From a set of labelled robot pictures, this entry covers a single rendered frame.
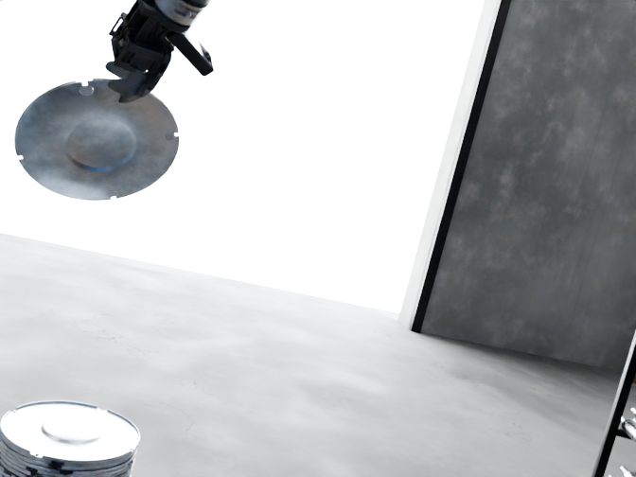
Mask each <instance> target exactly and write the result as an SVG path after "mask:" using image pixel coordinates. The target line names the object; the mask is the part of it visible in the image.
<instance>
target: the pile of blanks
mask: <svg viewBox="0 0 636 477"><path fill-rule="evenodd" d="M137 447H138V446H137ZM137 447H136V448H135V450H132V452H131V453H129V454H128V455H126V456H124V457H121V458H118V459H115V460H113V461H108V462H102V463H93V464H74V463H64V462H57V461H52V460H47V459H43V458H40V457H38V456H39V455H37V454H36V455H31V454H29V453H26V452H24V451H22V450H19V449H17V448H15V447H14V446H12V445H11V444H10V443H9V442H8V441H7V440H6V439H5V437H4V436H3V435H2V433H1V430H0V477H132V475H131V473H132V471H133V465H134V460H135V456H136V452H137Z"/></svg>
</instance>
